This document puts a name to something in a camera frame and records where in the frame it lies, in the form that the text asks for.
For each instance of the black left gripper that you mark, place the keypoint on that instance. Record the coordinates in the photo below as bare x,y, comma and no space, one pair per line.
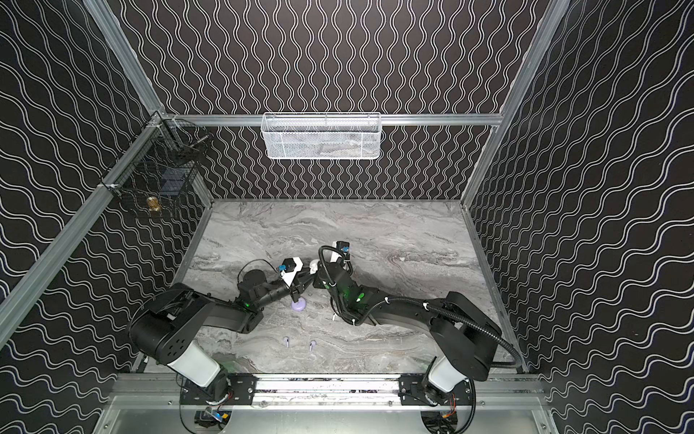
295,289

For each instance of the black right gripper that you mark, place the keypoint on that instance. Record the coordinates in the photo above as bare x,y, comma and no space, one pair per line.
324,277

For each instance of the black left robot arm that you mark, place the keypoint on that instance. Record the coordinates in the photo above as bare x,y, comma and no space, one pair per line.
166,328

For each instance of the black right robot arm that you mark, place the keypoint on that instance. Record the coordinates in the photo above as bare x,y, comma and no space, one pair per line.
471,344

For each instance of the purple earbud charging case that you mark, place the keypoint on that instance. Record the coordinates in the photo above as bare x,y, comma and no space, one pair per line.
299,305

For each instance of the brass fitting in basket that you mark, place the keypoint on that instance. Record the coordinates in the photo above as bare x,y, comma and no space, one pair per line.
153,204

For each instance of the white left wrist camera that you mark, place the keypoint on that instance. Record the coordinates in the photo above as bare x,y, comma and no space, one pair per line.
289,269

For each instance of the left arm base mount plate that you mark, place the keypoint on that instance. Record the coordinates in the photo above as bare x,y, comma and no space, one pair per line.
236,389

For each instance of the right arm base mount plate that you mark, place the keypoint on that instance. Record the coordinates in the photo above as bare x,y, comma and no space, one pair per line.
414,389

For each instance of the white mesh wire basket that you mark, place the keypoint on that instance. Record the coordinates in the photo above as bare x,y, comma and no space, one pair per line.
322,135

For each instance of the black wire basket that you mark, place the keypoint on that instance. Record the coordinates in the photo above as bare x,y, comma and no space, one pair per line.
167,164

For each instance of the aluminium front rail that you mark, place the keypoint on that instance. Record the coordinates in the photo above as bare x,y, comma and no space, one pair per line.
324,392

